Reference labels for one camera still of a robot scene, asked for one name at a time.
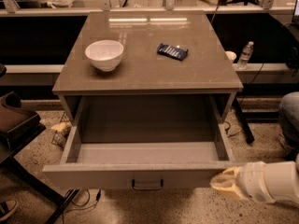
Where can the clear plastic water bottle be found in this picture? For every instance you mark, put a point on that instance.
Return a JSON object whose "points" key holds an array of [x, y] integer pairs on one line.
{"points": [[245, 56]]}

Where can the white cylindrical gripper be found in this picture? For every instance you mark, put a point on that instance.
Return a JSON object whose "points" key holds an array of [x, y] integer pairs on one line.
{"points": [[251, 181]]}

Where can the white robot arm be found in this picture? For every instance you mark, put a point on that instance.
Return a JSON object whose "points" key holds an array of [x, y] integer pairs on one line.
{"points": [[282, 180]]}

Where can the wire basket with foam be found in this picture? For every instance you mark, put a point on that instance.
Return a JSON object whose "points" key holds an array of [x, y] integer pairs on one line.
{"points": [[61, 131]]}

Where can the grey cabinet with glossy top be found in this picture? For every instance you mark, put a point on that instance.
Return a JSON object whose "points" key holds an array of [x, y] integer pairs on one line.
{"points": [[206, 68]]}

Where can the black drawer handle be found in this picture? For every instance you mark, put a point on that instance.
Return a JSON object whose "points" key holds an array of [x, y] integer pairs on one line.
{"points": [[147, 186]]}

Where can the white ceramic bowl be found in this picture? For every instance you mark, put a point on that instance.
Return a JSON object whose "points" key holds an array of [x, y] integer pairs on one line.
{"points": [[105, 55]]}

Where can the black tripod leg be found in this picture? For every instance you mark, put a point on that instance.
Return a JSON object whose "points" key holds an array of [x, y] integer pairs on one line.
{"points": [[243, 121]]}

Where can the person leg in jeans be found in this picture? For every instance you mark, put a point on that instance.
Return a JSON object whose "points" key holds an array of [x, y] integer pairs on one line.
{"points": [[288, 117]]}

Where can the dark brown chair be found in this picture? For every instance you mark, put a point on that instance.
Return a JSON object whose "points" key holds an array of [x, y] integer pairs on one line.
{"points": [[18, 127]]}

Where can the white paper cup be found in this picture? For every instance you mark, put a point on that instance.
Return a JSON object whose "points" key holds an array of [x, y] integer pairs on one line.
{"points": [[231, 56]]}

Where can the blue snack packet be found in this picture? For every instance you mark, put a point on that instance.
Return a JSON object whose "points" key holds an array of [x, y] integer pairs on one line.
{"points": [[172, 52]]}

